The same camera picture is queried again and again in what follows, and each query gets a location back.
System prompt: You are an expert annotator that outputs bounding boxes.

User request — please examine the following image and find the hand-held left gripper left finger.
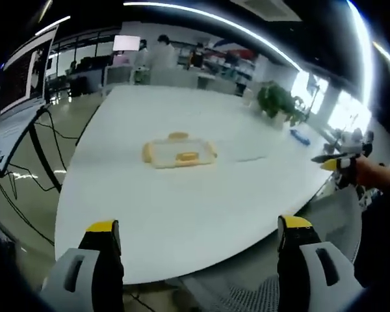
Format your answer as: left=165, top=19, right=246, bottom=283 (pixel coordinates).
left=40, top=219, right=125, bottom=312

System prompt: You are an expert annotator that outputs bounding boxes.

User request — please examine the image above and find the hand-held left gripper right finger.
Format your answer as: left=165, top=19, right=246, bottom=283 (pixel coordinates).
left=276, top=214, right=365, bottom=312

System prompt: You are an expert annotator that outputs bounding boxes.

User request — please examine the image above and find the yellow plastic buckle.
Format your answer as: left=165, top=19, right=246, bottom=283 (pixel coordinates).
left=175, top=151, right=200, bottom=163

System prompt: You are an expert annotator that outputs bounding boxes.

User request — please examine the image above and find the person's right hand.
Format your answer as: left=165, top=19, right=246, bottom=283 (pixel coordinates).
left=355, top=154, right=390, bottom=189

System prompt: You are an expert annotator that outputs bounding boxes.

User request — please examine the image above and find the blue object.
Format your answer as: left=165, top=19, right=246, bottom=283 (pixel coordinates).
left=289, top=129, right=311, bottom=146

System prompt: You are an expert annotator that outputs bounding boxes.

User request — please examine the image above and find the green potted plant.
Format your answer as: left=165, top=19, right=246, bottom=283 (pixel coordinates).
left=255, top=81, right=306, bottom=127

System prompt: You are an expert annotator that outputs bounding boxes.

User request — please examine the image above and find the black stand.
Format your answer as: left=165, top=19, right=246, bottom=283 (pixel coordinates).
left=5, top=104, right=65, bottom=193

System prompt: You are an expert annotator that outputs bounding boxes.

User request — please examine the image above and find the bright display screen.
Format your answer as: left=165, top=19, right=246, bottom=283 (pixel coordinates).
left=112, top=34, right=141, bottom=53

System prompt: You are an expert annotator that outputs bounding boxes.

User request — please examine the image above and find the black cable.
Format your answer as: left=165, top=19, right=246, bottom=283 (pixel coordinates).
left=0, top=109, right=85, bottom=248

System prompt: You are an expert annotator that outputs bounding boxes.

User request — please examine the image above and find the clear tray with yellow handles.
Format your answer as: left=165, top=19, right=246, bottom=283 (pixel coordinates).
left=142, top=131, right=219, bottom=170

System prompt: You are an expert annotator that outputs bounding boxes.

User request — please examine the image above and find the monitor screen with white frame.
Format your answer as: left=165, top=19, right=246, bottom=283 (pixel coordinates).
left=0, top=23, right=60, bottom=115

